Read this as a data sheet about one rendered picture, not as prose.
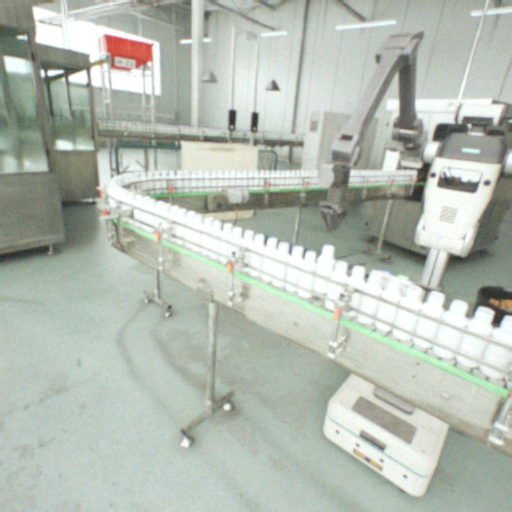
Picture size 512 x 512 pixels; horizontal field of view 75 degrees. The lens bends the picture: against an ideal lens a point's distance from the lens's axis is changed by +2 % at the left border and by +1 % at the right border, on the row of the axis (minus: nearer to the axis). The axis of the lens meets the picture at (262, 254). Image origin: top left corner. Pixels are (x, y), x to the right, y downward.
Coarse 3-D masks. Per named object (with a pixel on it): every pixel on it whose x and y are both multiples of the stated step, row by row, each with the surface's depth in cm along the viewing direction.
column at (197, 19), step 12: (192, 12) 991; (192, 24) 1002; (192, 36) 1013; (192, 48) 1025; (192, 60) 1036; (192, 72) 1048; (192, 84) 1062; (192, 96) 1074; (192, 108) 1087; (192, 120) 1102
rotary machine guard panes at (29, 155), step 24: (0, 48) 288; (24, 48) 300; (0, 72) 292; (24, 72) 305; (0, 96) 297; (24, 96) 310; (0, 120) 302; (24, 120) 315; (0, 144) 306; (24, 144) 320; (0, 168) 311; (24, 168) 326
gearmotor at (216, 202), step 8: (224, 192) 272; (232, 192) 272; (240, 192) 277; (208, 200) 272; (216, 200) 268; (224, 200) 272; (232, 200) 271; (240, 200) 274; (208, 208) 275; (216, 208) 269; (224, 208) 274; (232, 224) 287
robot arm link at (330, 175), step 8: (360, 152) 97; (336, 160) 100; (344, 160) 102; (352, 160) 97; (328, 168) 94; (336, 168) 95; (320, 176) 96; (328, 176) 95; (336, 176) 95; (320, 184) 97; (328, 184) 95; (336, 184) 98
